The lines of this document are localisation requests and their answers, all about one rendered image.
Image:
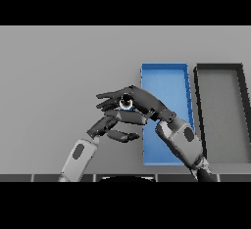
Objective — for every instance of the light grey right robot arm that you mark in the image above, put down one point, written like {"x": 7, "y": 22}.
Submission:
{"x": 184, "y": 141}

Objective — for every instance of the dark grey bin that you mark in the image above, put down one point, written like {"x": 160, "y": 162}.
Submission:
{"x": 224, "y": 115}

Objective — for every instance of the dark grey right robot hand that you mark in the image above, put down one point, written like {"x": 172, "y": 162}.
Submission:
{"x": 147, "y": 100}

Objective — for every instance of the blue bin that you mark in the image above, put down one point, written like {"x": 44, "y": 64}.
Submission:
{"x": 165, "y": 109}

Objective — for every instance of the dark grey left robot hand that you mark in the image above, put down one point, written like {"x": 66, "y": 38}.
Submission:
{"x": 105, "y": 126}

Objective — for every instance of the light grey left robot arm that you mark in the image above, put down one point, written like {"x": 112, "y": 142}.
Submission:
{"x": 76, "y": 158}

